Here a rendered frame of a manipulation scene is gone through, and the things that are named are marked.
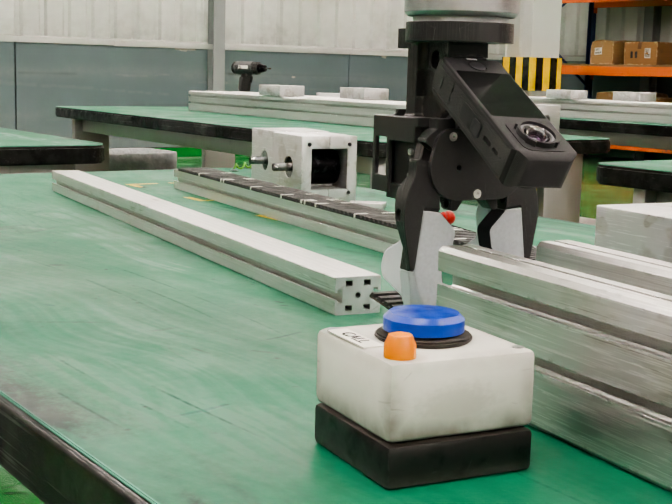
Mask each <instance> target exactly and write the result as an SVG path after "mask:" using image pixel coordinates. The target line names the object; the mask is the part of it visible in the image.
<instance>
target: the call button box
mask: <svg viewBox="0 0 672 504"><path fill-rule="evenodd" d="M388 334H389V332H387V331H385V330H384V329H383V324H373V325H360V326H348V327H328V328H325V329H323V330H320V331H319V333H318V346H317V387H316V394H317V398H318V400H319V401H320V402H322V403H319V404H317V405H316V407H315V440H316V442H318V443H319V444H321V445H322V446H324V447H325V448H327V449H328V450H330V451H331V452H333V453H334V454H336V455H337V456H338V457H340V458H341V459H343V460H344V461H346V462H347V463H349V464H350V465H352V466H353V467H355V468H356V469H358V470H359V471H361V472H362V473H364V474H365V475H367V476H368V477H369V478H371V479H372V480H374V481H375V482H377V483H378V484H380V485H381V486H383V487H384V488H386V489H396V488H402V487H409V486H416V485H422V484H429V483H436V482H442V481H449V480H456V479H462V478H469V477H476V476H482V475H489V474H496V473H502V472H509V471H516V470H522V469H527V468H528V467H529V465H530V451H531V431H530V429H528V428H526V427H524V426H525V425H527V424H529V423H530V421H531V415H532V396H533V377H534V358H535V357H534V353H533V351H532V350H530V349H527V348H525V347H524V346H521V345H517V344H514V343H511V342H509V341H506V340H503V339H501V338H498V337H495V336H493V335H490V334H487V333H485V332H482V331H479V330H477V329H474V328H471V327H469V326H466V325H465V331H464V333H463V334H461V335H458V336H453V337H446V338H416V337H414V340H415V342H416V344H417V348H416V359H413V360H408V361H396V360H390V359H386V358H384V357H383V351H384V342H385V340H386V338H387V336H388Z"/></svg>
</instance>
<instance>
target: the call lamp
mask: <svg viewBox="0 0 672 504"><path fill-rule="evenodd" d="M416 348H417V344H416V342H415V340H414V337H413V335H412V334H411V333H407V332H402V331H398V332H391V333H389V334H388V336H387V338H386V340H385V342H384V351H383V357H384V358H386V359H390V360H396V361H408V360H413V359H416Z"/></svg>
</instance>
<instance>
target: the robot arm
mask: <svg viewBox="0 0 672 504"><path fill-rule="evenodd" d="M519 3H520V0H404V13H405V14H406V15H407V16H409V17H413V21H408V22H406V28H398V48H403V49H408V66H407V95H406V109H396V111H395V113H394V114H392V115H384V114H374V130H373V163H372V189H375V190H380V191H384V192H386V197H390V198H395V219H396V225H397V229H398V233H399V236H400V241H399V242H397V243H396V244H394V245H392V246H391V247H389V248H387V249H386V251H385V252H384V255H383V258H382V263H381V270H382V275H383V277H384V278H385V280H386V281H387V282H388V283H389V284H390V285H391V286H392V287H393V288H394V289H395V290H396V291H397V292H398V293H399V294H400V295H401V296H402V301H403V305H434V306H436V301H437V283H443V280H442V272H441V271H438V251H439V250H440V249H441V247H442V246H449V245H453V242H454V237H455V231H454V229H453V227H452V226H451V225H450V224H449V222H448V221H447V220H446V219H445V218H444V217H443V215H442V214H441V213H440V212H439V210H440V204H441V207H442V208H443V209H446V210H450V211H456V210H457V209H458V207H459V206H460V204H461V202H462V201H463V200H476V201H477V202H478V203H479V205H478V207H477V210H476V223H477V235H476V237H475V238H474V239H473V240H472V241H470V242H469V243H467V244H466V245H469V244H474V245H477V246H481V247H485V248H489V249H493V250H497V251H500V252H504V253H508V254H512V255H516V256H520V257H523V258H527V259H530V255H531V250H532V245H533V240H534V235H535V230H536V225H537V219H538V196H537V190H536V188H562V185H563V183H564V181H565V179H566V177H567V175H568V172H569V170H570V168H571V166H572V164H573V162H574V159H575V157H576V155H577V152H576V151H575V150H574V149H573V148H572V147H571V145H570V144H569V143H568V142H567V141H566V140H565V138H564V137H563V136H562V135H561V134H560V133H559V131H558V130H557V129H556V128H555V127H554V126H553V124H552V123H551V122H550V121H549V120H548V119H547V117H546V116H545V115H544V114H543V113H542V111H541V110H540V109H539V108H538V107H537V106H536V104H535V103H534V102H533V101H532V100H531V99H530V97H529V96H528V95H527V94H526V93H525V92H524V90H523V89H522V88H521V87H520V86H519V85H518V83H517V82H516V81H515V80H514V79H513V78H512V76H511V75H510V74H509V73H508V72H507V71H506V69H505V68H504V67H503V66H502V65H501V64H500V63H499V62H498V61H488V60H487V59H486V58H488V44H514V24H510V23H509V19H514V18H516V17H517V16H518V15H519ZM380 136H385V137H387V148H386V175H384V174H379V173H378V170H379V137H380Z"/></svg>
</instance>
